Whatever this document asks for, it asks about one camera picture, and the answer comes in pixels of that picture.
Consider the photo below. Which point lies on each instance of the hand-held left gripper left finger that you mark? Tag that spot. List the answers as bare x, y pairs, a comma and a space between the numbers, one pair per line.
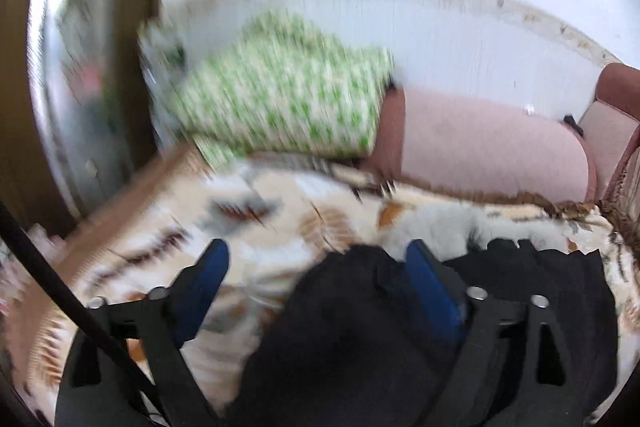
205, 287

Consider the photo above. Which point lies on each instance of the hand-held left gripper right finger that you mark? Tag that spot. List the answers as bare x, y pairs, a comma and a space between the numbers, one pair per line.
435, 287

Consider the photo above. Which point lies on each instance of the black coat with grey fur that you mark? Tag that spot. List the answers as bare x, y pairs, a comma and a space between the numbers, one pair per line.
350, 332

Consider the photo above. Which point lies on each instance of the leaf print blanket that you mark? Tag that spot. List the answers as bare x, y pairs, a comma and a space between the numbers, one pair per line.
280, 227

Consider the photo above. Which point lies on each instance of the pink sofa backrest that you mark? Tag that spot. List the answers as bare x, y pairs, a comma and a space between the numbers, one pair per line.
475, 142
610, 122

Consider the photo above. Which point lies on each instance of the green white patterned pillow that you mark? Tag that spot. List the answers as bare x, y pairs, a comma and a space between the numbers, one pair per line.
285, 92

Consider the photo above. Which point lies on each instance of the small black object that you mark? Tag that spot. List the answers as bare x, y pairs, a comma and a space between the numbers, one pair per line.
574, 125

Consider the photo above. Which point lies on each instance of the striped floral sofa cover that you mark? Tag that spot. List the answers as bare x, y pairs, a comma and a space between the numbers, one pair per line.
627, 187

